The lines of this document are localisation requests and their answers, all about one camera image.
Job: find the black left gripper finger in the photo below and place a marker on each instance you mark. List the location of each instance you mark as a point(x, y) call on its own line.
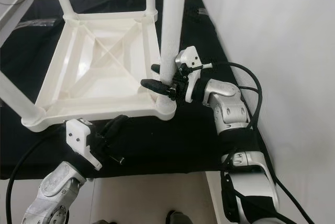
point(112, 127)
point(119, 131)

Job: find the black tablecloth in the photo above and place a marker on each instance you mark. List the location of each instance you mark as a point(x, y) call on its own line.
point(162, 145)

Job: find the robot left leg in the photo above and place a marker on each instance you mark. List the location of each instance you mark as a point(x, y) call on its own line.
point(100, 222)

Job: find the robot leg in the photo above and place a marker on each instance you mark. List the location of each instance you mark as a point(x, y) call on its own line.
point(177, 217)
point(100, 222)

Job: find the robot right leg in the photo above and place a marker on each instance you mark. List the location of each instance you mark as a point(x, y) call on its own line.
point(177, 217)

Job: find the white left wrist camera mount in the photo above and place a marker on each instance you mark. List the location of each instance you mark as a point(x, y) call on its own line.
point(79, 136)

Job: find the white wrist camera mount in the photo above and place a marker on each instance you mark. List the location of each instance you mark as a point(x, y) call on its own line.
point(188, 55)
point(79, 136)

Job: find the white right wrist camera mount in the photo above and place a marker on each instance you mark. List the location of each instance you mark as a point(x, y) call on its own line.
point(188, 55)

